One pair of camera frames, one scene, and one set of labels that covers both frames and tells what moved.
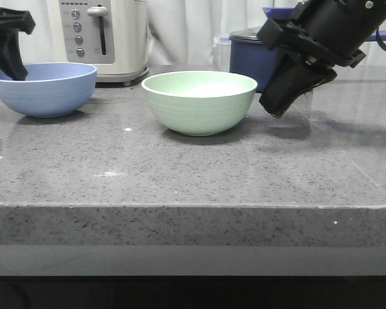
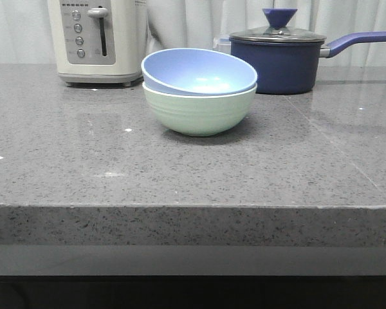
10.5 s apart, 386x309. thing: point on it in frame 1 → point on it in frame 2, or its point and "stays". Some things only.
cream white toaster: [111, 35] stays
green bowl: [199, 103] stays
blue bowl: [49, 90] → [196, 72]
